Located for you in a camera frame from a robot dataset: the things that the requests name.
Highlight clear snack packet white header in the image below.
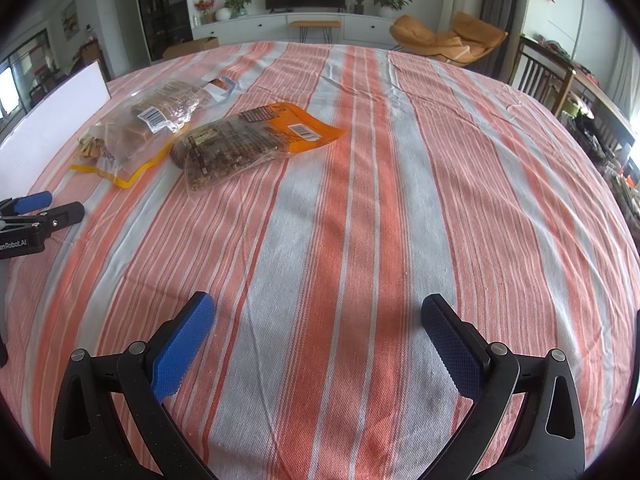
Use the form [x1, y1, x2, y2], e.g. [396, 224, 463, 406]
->
[149, 76, 237, 124]

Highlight wooden stool black legs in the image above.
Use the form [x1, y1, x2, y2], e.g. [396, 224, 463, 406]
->
[288, 19, 343, 45]

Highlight dark wooden chair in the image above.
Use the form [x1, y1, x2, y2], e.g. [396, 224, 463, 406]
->
[507, 34, 577, 117]

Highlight orange clear nut packet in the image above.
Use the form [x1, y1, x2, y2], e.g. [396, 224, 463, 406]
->
[169, 102, 349, 197]

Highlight clear snack bag yellow edge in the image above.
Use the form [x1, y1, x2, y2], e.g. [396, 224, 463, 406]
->
[69, 127, 174, 190]

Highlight cluttered wooden shelf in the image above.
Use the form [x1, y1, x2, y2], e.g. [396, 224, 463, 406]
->
[549, 35, 640, 223]

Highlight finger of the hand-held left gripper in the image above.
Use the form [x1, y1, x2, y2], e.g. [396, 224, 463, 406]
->
[0, 190, 54, 217]
[0, 201, 86, 231]

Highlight framed wall picture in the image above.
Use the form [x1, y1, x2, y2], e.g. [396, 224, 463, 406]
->
[60, 0, 79, 39]

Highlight black glass display cabinet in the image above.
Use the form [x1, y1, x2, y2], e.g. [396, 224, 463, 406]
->
[132, 0, 194, 64]

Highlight red flowers in vase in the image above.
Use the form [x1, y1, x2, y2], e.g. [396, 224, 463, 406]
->
[193, 0, 219, 24]

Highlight large green plant white pot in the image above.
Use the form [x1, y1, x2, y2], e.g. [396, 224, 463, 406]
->
[367, 0, 414, 19]

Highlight wooden dining chair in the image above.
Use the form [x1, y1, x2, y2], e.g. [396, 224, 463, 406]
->
[79, 39, 112, 82]

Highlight orange striped bed sheet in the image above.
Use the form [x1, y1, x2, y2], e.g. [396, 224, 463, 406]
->
[0, 40, 640, 480]

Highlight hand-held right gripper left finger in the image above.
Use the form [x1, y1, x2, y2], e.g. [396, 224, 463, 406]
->
[50, 291, 216, 480]

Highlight orange lounge chair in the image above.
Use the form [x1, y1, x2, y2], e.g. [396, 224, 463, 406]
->
[388, 12, 509, 67]

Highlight white television cabinet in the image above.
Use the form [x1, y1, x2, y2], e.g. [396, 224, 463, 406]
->
[192, 7, 402, 52]

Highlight brown cardboard box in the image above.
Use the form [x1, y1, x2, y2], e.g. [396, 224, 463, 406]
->
[162, 35, 220, 61]

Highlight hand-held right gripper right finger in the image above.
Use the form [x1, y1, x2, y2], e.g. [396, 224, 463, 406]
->
[420, 294, 587, 480]

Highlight white sheer curtain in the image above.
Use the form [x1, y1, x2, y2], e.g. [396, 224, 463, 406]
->
[606, 29, 640, 122]

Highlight white cardboard box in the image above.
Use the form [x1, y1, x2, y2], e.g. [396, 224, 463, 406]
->
[0, 59, 112, 197]

